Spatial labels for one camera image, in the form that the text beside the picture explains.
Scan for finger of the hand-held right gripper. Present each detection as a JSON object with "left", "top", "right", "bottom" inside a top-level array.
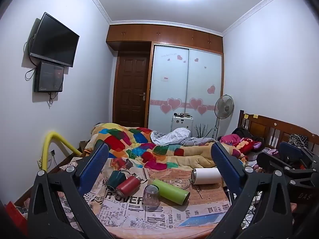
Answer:
[
  {"left": 279, "top": 141, "right": 319, "bottom": 167},
  {"left": 257, "top": 152, "right": 316, "bottom": 183}
]

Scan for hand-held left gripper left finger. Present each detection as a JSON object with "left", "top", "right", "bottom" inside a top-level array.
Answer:
[{"left": 27, "top": 143, "right": 110, "bottom": 239}]

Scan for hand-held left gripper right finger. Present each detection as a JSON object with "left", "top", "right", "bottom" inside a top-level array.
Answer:
[{"left": 211, "top": 142, "right": 293, "bottom": 239}]

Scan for clear glass cup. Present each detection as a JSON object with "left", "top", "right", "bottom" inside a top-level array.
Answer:
[{"left": 143, "top": 185, "right": 161, "bottom": 207}]

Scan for dark green cup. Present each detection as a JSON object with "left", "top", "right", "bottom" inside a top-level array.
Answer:
[{"left": 107, "top": 170, "right": 127, "bottom": 190}]

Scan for black white dotted bag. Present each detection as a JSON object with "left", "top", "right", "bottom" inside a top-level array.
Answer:
[{"left": 288, "top": 134, "right": 310, "bottom": 149}]

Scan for white bottle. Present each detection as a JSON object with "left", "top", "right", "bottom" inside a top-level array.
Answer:
[{"left": 191, "top": 167, "right": 222, "bottom": 185}]

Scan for pink garment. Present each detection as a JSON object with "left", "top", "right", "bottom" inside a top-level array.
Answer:
[{"left": 219, "top": 134, "right": 241, "bottom": 145}]

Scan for red plush toy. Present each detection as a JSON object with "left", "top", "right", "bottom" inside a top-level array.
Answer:
[{"left": 233, "top": 137, "right": 264, "bottom": 155}]

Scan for brown wooden headboard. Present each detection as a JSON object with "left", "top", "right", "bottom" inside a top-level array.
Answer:
[{"left": 237, "top": 110, "right": 319, "bottom": 156}]

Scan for dark decorative twigs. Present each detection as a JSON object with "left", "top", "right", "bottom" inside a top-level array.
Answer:
[{"left": 195, "top": 123, "right": 214, "bottom": 139}]

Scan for red metal bottle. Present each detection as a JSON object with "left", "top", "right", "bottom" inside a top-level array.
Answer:
[{"left": 115, "top": 175, "right": 141, "bottom": 198}]

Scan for yellow bent pipe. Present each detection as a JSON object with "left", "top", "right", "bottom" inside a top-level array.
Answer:
[{"left": 41, "top": 131, "right": 83, "bottom": 172}]

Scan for clear glass dish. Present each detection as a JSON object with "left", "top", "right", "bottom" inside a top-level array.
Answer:
[{"left": 163, "top": 178, "right": 192, "bottom": 191}]

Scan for colourful patchwork blanket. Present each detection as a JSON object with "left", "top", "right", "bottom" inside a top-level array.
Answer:
[{"left": 83, "top": 122, "right": 248, "bottom": 170}]

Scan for light green bottle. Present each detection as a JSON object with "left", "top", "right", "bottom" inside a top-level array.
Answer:
[{"left": 152, "top": 178, "right": 190, "bottom": 206}]

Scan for small white appliance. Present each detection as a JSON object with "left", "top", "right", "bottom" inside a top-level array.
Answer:
[{"left": 171, "top": 113, "right": 194, "bottom": 133}]

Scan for grey white bedsheet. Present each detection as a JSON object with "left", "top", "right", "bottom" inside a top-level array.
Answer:
[{"left": 150, "top": 127, "right": 217, "bottom": 147}]

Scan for newspaper print tablecloth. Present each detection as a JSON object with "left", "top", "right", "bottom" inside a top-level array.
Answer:
[{"left": 56, "top": 157, "right": 250, "bottom": 231}]

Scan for brown wooden door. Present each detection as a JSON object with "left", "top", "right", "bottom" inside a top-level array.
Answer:
[{"left": 113, "top": 50, "right": 151, "bottom": 128}]

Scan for frosted sliding-door wardrobe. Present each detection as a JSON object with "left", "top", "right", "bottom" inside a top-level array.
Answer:
[{"left": 148, "top": 42, "right": 223, "bottom": 139}]

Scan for red box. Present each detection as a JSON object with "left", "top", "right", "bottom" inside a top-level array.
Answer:
[{"left": 5, "top": 200, "right": 28, "bottom": 231}]

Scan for brown overhead wooden cabinet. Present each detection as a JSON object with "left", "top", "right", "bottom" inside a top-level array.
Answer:
[{"left": 106, "top": 24, "right": 224, "bottom": 54}]

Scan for standing pedestal fan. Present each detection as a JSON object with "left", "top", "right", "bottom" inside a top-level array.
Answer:
[{"left": 212, "top": 95, "right": 235, "bottom": 140}]

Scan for small black wall monitor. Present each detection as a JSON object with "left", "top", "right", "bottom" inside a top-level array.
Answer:
[{"left": 33, "top": 61, "right": 65, "bottom": 93}]

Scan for black television cable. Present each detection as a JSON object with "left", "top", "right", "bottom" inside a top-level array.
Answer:
[{"left": 23, "top": 37, "right": 36, "bottom": 81}]

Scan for wall-mounted black television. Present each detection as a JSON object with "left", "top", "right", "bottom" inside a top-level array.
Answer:
[{"left": 29, "top": 12, "right": 80, "bottom": 68}]

